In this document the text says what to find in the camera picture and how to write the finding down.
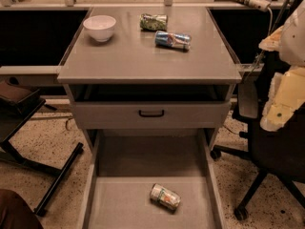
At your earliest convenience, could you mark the brown object bottom left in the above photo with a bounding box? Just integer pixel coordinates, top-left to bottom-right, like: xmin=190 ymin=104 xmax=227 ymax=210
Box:
xmin=0 ymin=189 xmax=44 ymax=229

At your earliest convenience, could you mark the open grey drawer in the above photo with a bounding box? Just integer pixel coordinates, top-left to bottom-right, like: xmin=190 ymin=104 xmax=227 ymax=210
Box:
xmin=76 ymin=130 xmax=227 ymax=229

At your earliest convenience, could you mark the white power cable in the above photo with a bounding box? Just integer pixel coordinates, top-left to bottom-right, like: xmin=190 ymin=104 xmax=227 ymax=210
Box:
xmin=242 ymin=7 xmax=275 ymax=81

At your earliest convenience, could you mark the black office chair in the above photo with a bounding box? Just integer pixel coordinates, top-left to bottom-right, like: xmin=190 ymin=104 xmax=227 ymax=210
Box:
xmin=211 ymin=52 xmax=305 ymax=220

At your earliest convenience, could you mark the white ceramic bowl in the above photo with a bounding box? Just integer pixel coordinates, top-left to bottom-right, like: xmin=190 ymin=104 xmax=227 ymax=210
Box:
xmin=83 ymin=15 xmax=116 ymax=42

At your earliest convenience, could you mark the green crumpled can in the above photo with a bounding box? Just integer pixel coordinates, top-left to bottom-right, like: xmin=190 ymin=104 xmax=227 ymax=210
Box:
xmin=140 ymin=13 xmax=168 ymax=31

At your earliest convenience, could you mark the black folding stand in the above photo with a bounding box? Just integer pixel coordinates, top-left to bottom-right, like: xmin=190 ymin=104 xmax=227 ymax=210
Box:
xmin=0 ymin=77 xmax=85 ymax=218

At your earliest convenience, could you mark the black drawer handle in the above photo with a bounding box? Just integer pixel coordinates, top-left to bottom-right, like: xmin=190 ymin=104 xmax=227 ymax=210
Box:
xmin=138 ymin=110 xmax=165 ymax=118

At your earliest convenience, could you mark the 7up soda can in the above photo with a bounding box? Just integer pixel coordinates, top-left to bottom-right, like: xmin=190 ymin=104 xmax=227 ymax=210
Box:
xmin=150 ymin=183 xmax=181 ymax=211

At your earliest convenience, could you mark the grey drawer cabinet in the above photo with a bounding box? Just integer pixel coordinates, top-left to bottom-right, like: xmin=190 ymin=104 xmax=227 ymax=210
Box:
xmin=56 ymin=5 xmax=243 ymax=229

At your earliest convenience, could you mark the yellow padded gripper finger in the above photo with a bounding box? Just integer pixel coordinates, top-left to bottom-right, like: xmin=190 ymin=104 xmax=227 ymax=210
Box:
xmin=260 ymin=66 xmax=305 ymax=132
xmin=258 ymin=26 xmax=283 ymax=52

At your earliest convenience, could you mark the blue red soda can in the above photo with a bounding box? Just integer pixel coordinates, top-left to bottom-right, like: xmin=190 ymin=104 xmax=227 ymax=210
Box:
xmin=154 ymin=31 xmax=192 ymax=51

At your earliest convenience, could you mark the closed upper grey drawer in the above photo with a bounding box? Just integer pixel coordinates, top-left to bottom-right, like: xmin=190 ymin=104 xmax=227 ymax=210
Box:
xmin=71 ymin=102 xmax=231 ymax=130

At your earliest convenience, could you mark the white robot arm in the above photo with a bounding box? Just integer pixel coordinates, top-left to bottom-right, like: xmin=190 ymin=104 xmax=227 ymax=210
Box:
xmin=259 ymin=0 xmax=305 ymax=132

